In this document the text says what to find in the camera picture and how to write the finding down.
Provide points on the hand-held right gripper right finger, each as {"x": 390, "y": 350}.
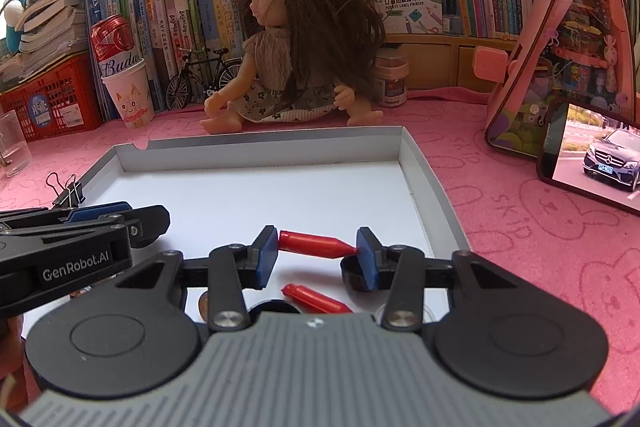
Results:
{"x": 367, "y": 264}

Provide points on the row of picture books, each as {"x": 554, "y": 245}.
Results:
{"x": 175, "y": 17}

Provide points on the pink triangular stationery case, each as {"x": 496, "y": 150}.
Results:
{"x": 575, "y": 47}

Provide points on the white pencil print box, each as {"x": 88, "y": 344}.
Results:
{"x": 405, "y": 2}

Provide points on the grey cardboard box tray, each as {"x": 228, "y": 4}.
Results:
{"x": 260, "y": 192}

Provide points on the red pointed plastic stick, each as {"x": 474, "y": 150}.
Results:
{"x": 310, "y": 243}

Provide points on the black smartphone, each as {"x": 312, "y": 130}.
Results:
{"x": 600, "y": 157}

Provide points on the wooden drawer unit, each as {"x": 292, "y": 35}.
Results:
{"x": 450, "y": 62}

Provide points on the white cat print paper cup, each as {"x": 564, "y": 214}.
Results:
{"x": 130, "y": 102}

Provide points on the red short plastic stick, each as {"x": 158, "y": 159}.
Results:
{"x": 310, "y": 297}

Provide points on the small black binder clip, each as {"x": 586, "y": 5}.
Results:
{"x": 70, "y": 197}

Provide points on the miniature black bicycle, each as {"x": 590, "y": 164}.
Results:
{"x": 200, "y": 77}

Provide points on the stack of worn books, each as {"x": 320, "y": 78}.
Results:
{"x": 50, "y": 27}

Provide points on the pink rabbit print cloth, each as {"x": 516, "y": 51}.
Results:
{"x": 525, "y": 232}

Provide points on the blue white plush figure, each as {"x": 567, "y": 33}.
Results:
{"x": 12, "y": 22}

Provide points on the clear glass cup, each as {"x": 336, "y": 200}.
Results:
{"x": 12, "y": 147}

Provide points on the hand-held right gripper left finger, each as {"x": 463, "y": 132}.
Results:
{"x": 267, "y": 257}

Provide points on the black round lid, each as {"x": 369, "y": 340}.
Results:
{"x": 272, "y": 306}

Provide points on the brown haired doll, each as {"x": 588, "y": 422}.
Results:
{"x": 280, "y": 57}

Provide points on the red beer can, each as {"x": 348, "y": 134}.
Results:
{"x": 115, "y": 42}

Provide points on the red plastic basket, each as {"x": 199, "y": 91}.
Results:
{"x": 55, "y": 107}

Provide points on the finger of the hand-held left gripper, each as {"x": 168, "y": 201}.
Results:
{"x": 150, "y": 222}
{"x": 100, "y": 211}

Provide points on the brown ribbed nut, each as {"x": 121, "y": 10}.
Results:
{"x": 204, "y": 307}

